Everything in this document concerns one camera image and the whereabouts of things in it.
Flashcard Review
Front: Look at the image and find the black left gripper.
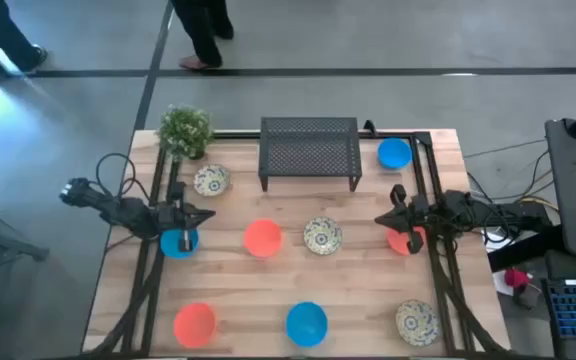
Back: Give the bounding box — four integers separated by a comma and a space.
156, 181, 217, 253

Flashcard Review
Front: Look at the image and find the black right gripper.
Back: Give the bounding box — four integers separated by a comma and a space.
374, 183, 432, 255

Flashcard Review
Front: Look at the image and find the orange mini bowl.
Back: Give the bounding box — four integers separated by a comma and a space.
242, 218, 284, 259
385, 225, 428, 257
172, 301, 218, 350

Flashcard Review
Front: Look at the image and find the yellow blue patterned bowl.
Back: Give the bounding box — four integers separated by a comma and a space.
192, 163, 232, 198
395, 298, 441, 348
302, 215, 344, 257

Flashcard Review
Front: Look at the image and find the blue mini bowl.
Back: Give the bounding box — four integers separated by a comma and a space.
376, 137, 414, 171
285, 300, 329, 349
159, 225, 201, 260

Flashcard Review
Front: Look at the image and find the green potted plant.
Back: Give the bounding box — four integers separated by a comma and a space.
156, 103, 216, 162

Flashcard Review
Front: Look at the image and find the white paper sheet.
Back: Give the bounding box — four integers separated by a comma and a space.
481, 230, 517, 254
492, 269, 519, 299

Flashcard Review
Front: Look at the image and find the black perforated metal rack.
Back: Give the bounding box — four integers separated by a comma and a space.
258, 116, 364, 193

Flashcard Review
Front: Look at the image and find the black flat bar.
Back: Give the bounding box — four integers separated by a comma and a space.
487, 224, 567, 274

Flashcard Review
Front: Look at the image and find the red cloth bundle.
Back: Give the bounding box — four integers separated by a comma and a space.
503, 267, 532, 290

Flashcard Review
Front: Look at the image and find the small dark grey device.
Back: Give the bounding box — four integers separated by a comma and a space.
513, 284, 542, 310

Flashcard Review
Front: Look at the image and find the black floor stand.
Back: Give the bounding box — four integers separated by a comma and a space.
0, 198, 50, 264

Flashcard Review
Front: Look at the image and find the black metal table frame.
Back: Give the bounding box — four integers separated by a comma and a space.
85, 129, 512, 360

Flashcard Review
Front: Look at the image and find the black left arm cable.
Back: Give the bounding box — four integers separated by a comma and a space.
95, 152, 137, 199

